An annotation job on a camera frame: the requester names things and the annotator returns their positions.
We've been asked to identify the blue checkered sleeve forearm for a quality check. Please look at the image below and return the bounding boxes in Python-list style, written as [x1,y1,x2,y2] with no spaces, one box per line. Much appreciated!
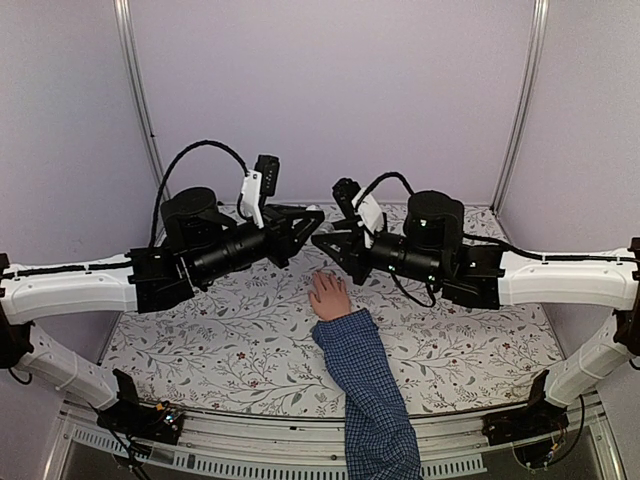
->
[312,309,422,479]

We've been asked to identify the floral patterned table mat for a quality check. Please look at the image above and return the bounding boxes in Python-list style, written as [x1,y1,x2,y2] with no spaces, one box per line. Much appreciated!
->
[99,202,566,419]

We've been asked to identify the clear nail polish bottle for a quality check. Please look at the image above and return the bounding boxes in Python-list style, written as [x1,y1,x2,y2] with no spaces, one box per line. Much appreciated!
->
[315,222,335,236]

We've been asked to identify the aluminium frame post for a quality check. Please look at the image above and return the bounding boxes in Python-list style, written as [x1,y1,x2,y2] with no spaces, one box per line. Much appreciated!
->
[491,0,550,216]
[113,0,164,188]

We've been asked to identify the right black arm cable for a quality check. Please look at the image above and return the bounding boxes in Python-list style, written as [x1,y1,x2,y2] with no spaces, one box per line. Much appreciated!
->
[359,171,416,199]

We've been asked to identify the front aluminium rail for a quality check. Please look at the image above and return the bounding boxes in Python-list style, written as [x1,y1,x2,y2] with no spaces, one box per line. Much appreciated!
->
[43,393,632,479]

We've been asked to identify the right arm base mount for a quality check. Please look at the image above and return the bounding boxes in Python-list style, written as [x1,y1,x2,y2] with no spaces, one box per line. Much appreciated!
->
[482,370,568,446]

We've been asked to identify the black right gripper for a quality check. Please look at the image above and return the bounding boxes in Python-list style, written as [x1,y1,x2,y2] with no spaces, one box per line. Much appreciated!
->
[312,218,444,287]

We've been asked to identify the person's bare hand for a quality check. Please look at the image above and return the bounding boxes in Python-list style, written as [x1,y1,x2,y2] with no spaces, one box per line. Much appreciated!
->
[309,271,352,322]

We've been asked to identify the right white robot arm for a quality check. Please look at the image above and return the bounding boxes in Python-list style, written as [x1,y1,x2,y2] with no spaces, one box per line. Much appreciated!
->
[312,182,639,436]

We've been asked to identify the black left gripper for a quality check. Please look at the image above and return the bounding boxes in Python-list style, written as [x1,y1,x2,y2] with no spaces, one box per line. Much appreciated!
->
[191,202,323,285]

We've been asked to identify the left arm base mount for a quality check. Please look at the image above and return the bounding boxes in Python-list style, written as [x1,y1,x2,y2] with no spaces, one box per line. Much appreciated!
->
[98,369,184,445]

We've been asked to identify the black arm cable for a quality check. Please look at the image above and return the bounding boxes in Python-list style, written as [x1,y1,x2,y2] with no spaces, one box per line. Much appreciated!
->
[359,171,416,199]
[151,139,250,246]

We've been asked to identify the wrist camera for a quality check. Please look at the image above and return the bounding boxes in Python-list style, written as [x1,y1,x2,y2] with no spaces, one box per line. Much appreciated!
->
[237,154,280,229]
[332,178,386,249]

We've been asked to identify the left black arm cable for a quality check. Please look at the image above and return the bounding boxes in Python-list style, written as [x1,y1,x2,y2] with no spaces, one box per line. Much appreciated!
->
[151,139,250,246]

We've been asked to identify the right aluminium frame post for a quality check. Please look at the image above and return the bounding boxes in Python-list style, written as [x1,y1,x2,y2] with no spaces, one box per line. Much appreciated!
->
[491,0,550,216]

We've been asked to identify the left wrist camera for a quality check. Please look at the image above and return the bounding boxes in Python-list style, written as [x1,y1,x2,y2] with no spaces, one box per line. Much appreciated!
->
[237,154,280,229]

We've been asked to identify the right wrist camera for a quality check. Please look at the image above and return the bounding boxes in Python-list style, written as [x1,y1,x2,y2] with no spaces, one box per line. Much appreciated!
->
[332,178,386,249]

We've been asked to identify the left aluminium frame post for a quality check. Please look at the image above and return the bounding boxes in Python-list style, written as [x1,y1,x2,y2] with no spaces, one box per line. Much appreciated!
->
[113,0,164,188]

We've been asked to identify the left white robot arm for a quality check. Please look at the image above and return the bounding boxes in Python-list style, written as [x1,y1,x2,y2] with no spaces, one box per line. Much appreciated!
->
[1,187,325,434]

